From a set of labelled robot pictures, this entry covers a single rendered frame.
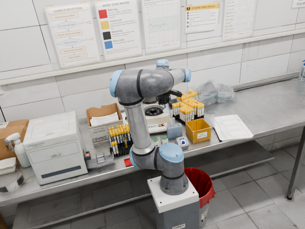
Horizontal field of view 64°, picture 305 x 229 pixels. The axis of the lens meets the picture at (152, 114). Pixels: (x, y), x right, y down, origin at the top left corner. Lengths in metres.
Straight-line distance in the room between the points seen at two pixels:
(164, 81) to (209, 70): 1.27
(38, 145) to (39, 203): 1.06
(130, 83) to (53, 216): 1.55
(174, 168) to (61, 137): 0.63
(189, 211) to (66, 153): 0.73
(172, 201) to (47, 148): 0.72
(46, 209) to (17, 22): 1.45
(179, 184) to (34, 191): 0.82
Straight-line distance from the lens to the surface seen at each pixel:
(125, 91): 0.99
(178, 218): 1.38
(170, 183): 1.26
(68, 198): 2.36
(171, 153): 1.18
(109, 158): 1.57
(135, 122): 1.10
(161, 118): 1.78
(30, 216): 2.37
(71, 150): 1.46
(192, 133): 1.64
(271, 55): 2.56
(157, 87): 0.97
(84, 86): 1.97
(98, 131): 1.75
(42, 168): 1.54
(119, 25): 1.87
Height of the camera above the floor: 1.87
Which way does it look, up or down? 29 degrees down
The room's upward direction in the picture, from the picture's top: 6 degrees counter-clockwise
